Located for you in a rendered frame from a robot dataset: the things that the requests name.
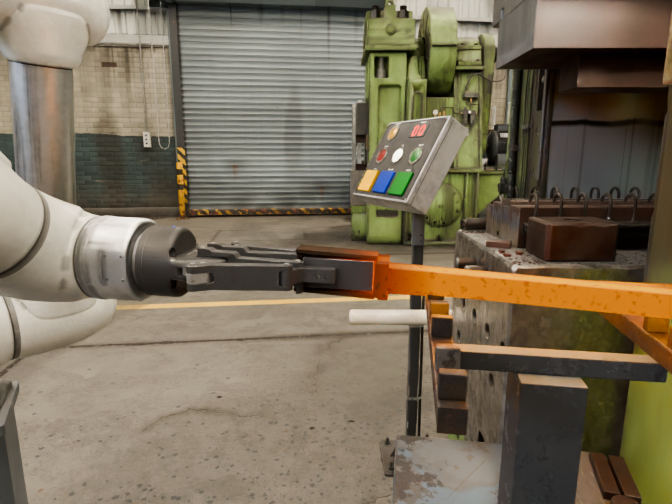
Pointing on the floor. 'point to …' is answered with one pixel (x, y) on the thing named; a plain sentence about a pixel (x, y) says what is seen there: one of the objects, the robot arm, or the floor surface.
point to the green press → (480, 178)
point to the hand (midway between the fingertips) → (339, 270)
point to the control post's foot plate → (388, 456)
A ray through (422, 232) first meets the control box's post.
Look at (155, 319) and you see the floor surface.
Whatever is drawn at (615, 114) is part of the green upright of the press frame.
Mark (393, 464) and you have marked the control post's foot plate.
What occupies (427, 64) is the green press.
